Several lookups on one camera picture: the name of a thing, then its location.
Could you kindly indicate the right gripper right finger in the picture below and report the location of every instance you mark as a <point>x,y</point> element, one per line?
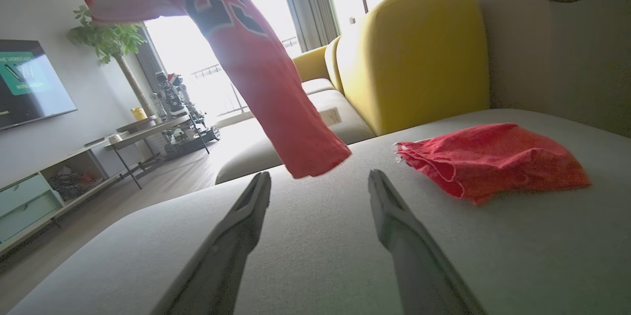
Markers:
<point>419,265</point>

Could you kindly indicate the green potted tree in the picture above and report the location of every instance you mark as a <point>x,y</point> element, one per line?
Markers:
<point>108,39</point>

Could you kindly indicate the narrow yellow sofa backrest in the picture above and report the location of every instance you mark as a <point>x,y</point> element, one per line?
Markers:
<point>313,63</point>

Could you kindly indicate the grey window curtain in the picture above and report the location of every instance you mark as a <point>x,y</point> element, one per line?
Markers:
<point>310,14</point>

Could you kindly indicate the grey sofa seat cushion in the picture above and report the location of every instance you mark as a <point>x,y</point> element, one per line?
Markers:
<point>256,152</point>
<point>318,86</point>

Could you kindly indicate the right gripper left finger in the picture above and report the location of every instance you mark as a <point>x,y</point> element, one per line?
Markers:
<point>222,256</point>

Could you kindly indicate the wide yellow sofa backrest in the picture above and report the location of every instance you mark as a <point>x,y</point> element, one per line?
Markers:
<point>419,58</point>

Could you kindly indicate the low white TV cabinet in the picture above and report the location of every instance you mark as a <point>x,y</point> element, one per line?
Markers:
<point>29,201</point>

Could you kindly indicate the wheeled background robot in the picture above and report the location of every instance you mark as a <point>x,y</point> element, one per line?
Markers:
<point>180,108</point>

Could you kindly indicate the red white sports jersey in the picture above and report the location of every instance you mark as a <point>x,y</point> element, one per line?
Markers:
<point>256,73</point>

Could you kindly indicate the wooden table with black legs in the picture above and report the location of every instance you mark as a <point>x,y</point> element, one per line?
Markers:
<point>148,130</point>

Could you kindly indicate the red sports shorts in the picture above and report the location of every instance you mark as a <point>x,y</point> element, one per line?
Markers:
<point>493,162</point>

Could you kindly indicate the large grey sofa seat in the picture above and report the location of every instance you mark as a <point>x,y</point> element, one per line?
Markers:
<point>320,256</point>

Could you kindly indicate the flat screen television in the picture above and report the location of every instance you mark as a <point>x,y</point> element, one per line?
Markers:
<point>29,83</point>

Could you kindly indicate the yellow pot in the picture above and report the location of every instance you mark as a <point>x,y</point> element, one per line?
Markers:
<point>139,114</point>

